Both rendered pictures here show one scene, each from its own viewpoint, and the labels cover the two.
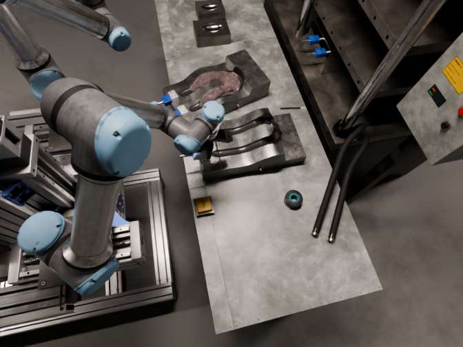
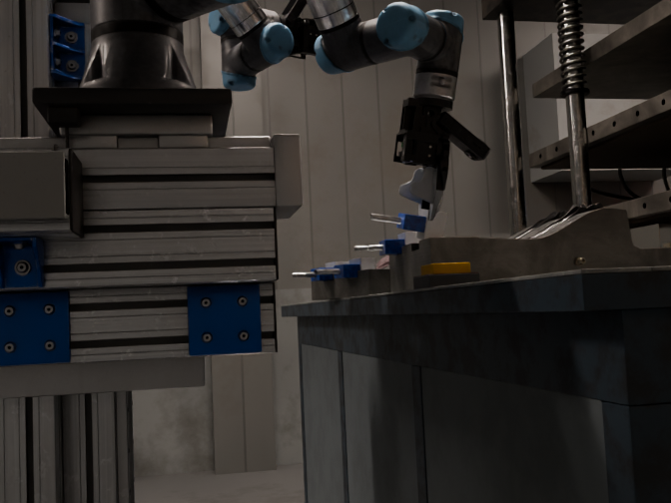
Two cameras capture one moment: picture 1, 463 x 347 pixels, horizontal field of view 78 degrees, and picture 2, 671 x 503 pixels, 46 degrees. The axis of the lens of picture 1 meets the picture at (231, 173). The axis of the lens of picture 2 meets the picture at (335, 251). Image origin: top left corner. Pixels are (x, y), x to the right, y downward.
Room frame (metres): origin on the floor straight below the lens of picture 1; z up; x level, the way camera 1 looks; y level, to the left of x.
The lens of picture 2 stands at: (-0.83, 0.10, 0.77)
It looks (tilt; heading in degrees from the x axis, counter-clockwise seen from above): 4 degrees up; 8
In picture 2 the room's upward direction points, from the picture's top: 3 degrees counter-clockwise
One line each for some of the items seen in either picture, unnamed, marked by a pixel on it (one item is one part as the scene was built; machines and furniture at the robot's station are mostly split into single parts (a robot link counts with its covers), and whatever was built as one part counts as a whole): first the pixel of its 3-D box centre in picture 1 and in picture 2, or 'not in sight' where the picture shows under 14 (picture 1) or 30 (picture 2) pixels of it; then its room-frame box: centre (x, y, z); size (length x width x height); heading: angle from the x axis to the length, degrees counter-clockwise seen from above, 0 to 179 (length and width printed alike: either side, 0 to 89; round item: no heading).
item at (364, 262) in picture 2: (174, 116); (342, 271); (0.83, 0.32, 0.86); 0.13 x 0.05 x 0.05; 127
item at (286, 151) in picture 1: (249, 141); (532, 251); (0.73, -0.06, 0.87); 0.50 x 0.26 x 0.14; 110
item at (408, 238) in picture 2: not in sight; (386, 248); (0.70, 0.21, 0.89); 0.13 x 0.05 x 0.05; 110
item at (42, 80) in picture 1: (56, 95); not in sight; (0.60, 0.64, 1.20); 0.13 x 0.12 x 0.14; 44
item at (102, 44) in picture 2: not in sight; (138, 73); (0.13, 0.48, 1.09); 0.15 x 0.15 x 0.10
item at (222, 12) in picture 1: (209, 11); not in sight; (1.68, 0.27, 0.83); 0.17 x 0.13 x 0.06; 110
